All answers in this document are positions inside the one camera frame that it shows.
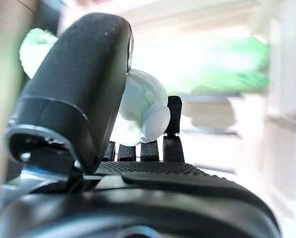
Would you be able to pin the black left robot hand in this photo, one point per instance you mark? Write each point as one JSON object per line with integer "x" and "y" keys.
{"x": 76, "y": 74}

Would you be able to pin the green napa cabbage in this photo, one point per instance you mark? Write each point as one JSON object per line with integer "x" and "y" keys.
{"x": 237, "y": 69}
{"x": 142, "y": 99}

